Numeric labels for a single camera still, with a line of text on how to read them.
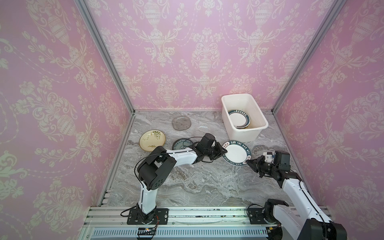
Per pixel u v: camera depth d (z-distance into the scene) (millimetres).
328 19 722
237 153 872
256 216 729
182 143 1038
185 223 731
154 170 500
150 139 1032
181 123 1133
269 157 795
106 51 858
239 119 1135
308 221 416
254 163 739
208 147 734
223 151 872
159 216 745
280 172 619
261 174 746
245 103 1117
